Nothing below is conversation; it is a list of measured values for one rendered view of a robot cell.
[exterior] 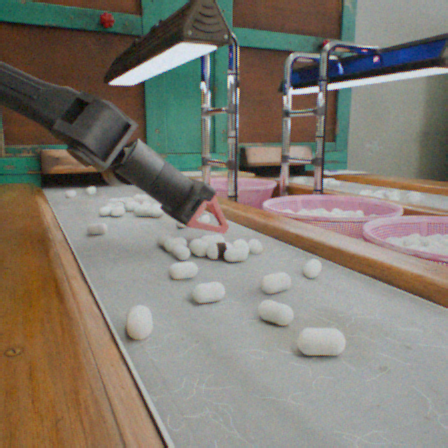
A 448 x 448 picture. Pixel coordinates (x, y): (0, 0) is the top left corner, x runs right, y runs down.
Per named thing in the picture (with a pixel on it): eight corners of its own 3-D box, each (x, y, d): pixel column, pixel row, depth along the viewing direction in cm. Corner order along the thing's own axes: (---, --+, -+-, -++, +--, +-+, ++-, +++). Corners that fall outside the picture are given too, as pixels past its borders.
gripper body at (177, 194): (189, 182, 70) (155, 155, 67) (214, 189, 61) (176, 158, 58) (167, 214, 70) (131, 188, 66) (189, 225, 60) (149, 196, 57)
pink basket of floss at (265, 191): (260, 227, 107) (261, 189, 105) (168, 219, 116) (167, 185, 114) (285, 209, 131) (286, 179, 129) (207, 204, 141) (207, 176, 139)
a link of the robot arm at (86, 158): (67, 147, 54) (105, 97, 56) (52, 156, 64) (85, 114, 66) (140, 201, 59) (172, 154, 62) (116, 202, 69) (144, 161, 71)
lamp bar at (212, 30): (183, 38, 60) (182, -17, 59) (103, 84, 115) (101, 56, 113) (232, 43, 63) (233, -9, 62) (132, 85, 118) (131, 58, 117)
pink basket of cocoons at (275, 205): (361, 282, 67) (365, 224, 65) (235, 251, 84) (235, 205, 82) (419, 249, 86) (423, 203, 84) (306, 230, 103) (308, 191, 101)
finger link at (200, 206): (225, 209, 74) (185, 177, 69) (244, 215, 67) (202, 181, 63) (203, 241, 73) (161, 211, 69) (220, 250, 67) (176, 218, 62)
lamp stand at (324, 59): (317, 229, 104) (327, 36, 95) (274, 215, 122) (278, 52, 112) (374, 222, 112) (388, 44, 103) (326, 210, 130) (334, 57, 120)
